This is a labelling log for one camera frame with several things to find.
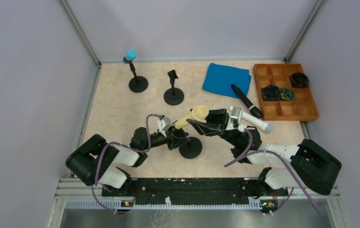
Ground yellow toy microphone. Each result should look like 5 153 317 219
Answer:
173 105 209 129

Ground black mic stand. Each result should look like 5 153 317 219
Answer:
163 69 184 106
174 129 203 159
128 62 149 93

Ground blue toy microphone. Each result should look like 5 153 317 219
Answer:
123 49 137 64

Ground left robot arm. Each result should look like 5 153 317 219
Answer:
66 127 190 189

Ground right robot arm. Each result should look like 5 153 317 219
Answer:
185 106 342 195

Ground white toy microphone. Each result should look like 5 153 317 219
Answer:
229 106 274 133

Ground black toy microphone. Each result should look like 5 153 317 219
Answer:
231 84 264 119

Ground blue folded cloth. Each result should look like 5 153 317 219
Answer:
202 63 251 98

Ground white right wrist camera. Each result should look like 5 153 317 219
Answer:
226 106 246 132

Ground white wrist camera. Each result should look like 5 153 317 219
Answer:
226 106 246 132
157 116 172 135

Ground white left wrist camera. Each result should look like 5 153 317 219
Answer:
157 116 172 135

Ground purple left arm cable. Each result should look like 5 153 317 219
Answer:
91 114 165 215

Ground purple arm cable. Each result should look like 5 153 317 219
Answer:
91 114 165 215
224 128 324 216

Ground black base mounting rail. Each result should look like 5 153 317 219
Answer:
102 178 288 205

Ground yellow black coiled cable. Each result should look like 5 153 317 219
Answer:
279 87 295 101

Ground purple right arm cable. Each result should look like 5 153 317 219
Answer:
224 128 324 216

